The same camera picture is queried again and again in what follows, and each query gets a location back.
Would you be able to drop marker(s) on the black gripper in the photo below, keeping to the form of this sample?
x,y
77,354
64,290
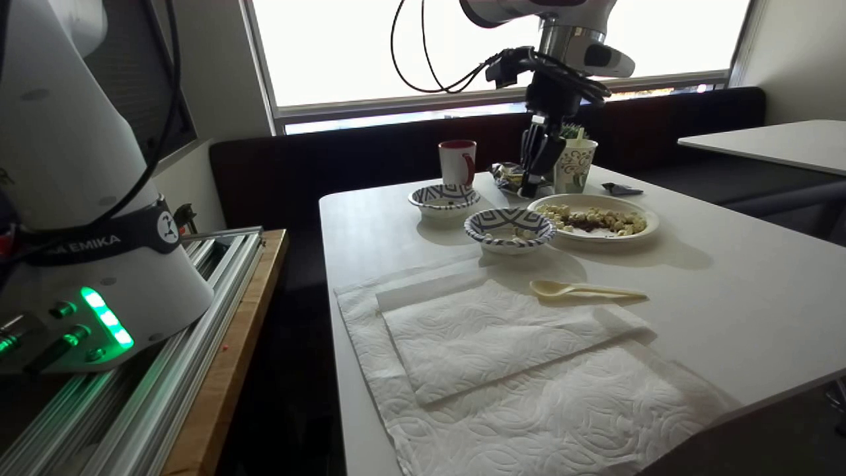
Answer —
x,y
550,103

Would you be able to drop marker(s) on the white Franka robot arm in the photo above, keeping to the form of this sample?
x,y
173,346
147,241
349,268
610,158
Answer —
x,y
69,134

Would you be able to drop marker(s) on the blue patterned bowl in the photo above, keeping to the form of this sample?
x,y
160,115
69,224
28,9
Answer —
x,y
508,231
442,202

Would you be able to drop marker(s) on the white bowl with snacks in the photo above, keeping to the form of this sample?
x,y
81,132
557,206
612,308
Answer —
x,y
639,231

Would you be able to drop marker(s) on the white cup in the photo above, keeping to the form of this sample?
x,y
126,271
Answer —
x,y
575,167

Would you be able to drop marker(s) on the mixed food pile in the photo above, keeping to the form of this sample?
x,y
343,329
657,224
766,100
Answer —
x,y
595,222

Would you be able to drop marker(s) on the red mug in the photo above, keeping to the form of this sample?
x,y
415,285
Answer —
x,y
455,162

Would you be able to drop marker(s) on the window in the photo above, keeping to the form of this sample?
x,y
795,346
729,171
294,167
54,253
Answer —
x,y
398,44

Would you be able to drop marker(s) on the small folded paper towel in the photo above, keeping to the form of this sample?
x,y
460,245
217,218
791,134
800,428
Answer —
x,y
493,339

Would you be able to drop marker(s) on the white side table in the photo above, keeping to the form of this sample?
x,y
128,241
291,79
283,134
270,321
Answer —
x,y
776,146

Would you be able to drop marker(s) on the white folded cloth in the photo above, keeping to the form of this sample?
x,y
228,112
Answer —
x,y
565,425

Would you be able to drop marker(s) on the wooden base board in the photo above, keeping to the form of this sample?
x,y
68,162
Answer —
x,y
233,354

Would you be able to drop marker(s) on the aluminium frame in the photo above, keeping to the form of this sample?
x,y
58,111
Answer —
x,y
115,413

